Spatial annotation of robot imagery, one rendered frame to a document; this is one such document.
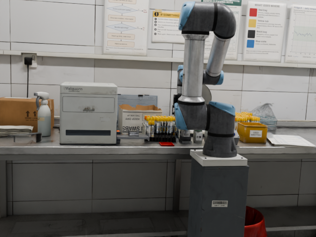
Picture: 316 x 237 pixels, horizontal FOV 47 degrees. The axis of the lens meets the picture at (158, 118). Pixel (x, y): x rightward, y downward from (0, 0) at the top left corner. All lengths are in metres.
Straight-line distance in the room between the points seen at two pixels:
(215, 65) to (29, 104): 1.07
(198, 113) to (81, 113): 0.60
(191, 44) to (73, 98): 0.65
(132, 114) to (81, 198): 0.78
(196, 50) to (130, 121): 0.78
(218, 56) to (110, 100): 0.57
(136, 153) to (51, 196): 0.95
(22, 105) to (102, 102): 0.55
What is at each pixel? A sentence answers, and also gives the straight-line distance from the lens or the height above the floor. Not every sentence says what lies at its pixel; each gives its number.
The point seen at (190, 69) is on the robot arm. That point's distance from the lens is 1.54.
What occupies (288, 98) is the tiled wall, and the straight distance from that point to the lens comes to 2.85.
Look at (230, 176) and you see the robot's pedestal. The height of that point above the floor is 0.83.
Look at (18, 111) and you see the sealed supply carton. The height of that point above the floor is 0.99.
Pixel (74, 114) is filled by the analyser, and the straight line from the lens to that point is 1.84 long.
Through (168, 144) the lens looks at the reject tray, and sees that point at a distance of 1.93.
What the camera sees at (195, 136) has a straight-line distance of 2.00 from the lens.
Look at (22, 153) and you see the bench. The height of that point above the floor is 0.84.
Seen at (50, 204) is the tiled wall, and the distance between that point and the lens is 2.65.
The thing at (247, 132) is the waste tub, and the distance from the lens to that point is 2.09.
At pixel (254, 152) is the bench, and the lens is 2.03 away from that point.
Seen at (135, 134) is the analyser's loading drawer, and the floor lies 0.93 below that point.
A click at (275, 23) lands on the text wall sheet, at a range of 2.78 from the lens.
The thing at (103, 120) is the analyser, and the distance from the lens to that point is 1.85.
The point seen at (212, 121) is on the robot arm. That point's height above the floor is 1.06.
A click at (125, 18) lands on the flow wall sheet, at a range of 2.48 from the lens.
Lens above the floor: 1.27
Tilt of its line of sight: 8 degrees down
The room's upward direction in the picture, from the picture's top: 2 degrees clockwise
